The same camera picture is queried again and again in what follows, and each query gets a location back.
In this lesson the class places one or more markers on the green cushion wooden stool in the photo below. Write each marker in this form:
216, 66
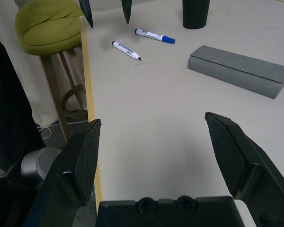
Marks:
47, 26

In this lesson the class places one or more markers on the blue capped whiteboard marker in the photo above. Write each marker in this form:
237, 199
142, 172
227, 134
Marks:
153, 35

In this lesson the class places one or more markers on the silver robot right leg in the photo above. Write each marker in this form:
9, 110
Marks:
35, 163

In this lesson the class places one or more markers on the black robot waist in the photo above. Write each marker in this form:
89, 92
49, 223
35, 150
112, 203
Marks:
7, 106

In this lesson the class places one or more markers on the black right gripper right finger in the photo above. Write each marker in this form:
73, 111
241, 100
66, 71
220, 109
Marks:
251, 165

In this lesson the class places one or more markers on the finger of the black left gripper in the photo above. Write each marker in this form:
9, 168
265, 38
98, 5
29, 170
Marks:
87, 11
127, 10

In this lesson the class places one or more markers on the grey glasses case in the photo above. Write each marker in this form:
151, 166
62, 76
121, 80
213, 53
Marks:
234, 71

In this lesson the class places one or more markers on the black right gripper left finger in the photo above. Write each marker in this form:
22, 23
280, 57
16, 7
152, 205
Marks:
68, 170

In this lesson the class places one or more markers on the black pen holder cup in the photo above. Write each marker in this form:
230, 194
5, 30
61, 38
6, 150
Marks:
195, 14

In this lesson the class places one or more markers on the black tip marker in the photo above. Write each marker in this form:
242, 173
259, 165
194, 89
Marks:
126, 50

